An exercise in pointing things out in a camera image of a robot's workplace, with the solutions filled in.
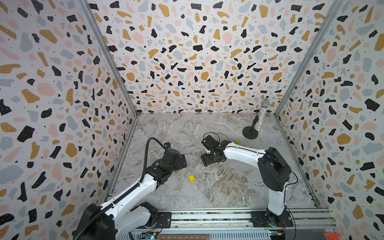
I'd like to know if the wooden strip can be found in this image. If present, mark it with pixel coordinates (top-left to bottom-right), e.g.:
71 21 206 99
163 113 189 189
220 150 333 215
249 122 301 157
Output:
157 235 210 240

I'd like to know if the aluminium mounting rail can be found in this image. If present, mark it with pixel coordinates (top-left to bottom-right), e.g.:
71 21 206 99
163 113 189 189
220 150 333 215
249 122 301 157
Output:
118 209 340 240

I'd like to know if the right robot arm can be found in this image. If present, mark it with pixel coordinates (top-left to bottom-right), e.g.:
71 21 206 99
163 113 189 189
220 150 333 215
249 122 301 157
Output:
201 135 292 227

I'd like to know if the glitter microphone on stand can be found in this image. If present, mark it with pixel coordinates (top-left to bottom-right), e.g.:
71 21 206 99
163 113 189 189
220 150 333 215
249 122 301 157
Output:
242 99 270 140

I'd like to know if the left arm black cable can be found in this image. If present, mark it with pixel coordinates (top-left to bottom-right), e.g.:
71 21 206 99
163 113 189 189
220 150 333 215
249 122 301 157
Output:
140 137 169 181

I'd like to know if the red clamp handle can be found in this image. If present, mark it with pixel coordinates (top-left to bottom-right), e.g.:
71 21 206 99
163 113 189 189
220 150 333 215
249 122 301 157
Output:
324 233 341 240

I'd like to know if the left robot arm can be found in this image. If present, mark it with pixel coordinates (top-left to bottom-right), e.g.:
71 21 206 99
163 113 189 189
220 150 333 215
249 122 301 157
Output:
72 149 187 240

